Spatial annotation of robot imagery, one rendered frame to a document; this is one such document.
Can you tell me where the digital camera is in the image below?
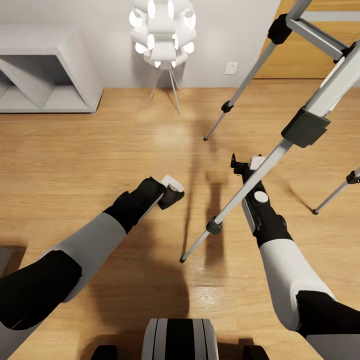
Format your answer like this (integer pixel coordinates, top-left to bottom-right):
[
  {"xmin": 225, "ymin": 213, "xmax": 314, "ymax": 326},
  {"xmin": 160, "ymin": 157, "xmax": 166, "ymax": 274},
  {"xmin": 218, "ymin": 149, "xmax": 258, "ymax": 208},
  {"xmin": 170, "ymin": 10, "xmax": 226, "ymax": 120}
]
[{"xmin": 158, "ymin": 185, "xmax": 185, "ymax": 210}]

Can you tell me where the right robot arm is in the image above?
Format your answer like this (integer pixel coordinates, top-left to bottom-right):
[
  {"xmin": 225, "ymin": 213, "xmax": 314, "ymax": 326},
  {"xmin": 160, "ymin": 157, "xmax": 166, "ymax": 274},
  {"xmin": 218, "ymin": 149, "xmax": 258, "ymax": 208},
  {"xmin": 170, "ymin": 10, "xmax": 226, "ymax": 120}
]
[{"xmin": 230, "ymin": 153, "xmax": 360, "ymax": 360}]

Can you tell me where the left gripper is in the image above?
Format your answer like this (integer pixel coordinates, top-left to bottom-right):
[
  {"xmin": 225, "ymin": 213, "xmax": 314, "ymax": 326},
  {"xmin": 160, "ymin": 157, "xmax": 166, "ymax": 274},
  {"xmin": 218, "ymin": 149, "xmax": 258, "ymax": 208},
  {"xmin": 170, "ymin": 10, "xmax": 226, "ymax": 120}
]
[{"xmin": 160, "ymin": 184, "xmax": 176, "ymax": 204}]

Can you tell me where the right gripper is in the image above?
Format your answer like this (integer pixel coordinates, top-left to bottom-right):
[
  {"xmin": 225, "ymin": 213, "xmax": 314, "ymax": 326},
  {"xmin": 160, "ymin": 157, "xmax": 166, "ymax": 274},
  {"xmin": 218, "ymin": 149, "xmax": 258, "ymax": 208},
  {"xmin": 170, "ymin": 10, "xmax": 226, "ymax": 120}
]
[{"xmin": 230, "ymin": 154, "xmax": 255, "ymax": 183}]

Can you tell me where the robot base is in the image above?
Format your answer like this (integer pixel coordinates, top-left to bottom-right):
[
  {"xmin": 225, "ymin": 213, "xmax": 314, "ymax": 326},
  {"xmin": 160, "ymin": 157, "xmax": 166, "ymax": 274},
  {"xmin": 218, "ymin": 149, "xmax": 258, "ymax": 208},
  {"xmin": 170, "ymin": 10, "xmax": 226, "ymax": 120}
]
[{"xmin": 91, "ymin": 345, "xmax": 270, "ymax": 360}]

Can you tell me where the camera tripod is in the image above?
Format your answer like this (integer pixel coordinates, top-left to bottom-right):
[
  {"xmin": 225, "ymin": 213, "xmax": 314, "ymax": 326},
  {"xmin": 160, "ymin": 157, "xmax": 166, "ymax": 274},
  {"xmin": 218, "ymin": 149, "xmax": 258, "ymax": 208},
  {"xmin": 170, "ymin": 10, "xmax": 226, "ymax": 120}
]
[{"xmin": 179, "ymin": 0, "xmax": 360, "ymax": 264}]

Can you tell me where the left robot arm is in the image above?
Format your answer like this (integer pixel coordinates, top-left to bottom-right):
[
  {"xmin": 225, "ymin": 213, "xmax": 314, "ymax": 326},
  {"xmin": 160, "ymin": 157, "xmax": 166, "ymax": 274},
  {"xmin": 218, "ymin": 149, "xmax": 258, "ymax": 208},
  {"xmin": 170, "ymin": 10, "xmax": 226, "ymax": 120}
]
[{"xmin": 0, "ymin": 175, "xmax": 184, "ymax": 360}]

